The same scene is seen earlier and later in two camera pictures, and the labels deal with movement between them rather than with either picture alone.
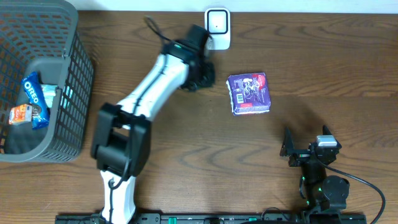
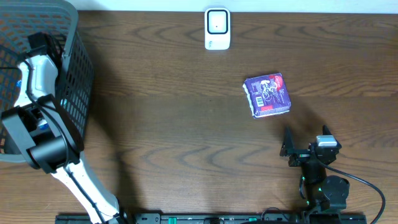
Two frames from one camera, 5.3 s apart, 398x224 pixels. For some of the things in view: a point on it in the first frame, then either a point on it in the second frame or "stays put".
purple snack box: (249, 93) to (267, 95)
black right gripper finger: (288, 144) stays put
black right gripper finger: (326, 130) stays put
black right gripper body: (300, 157) stays put
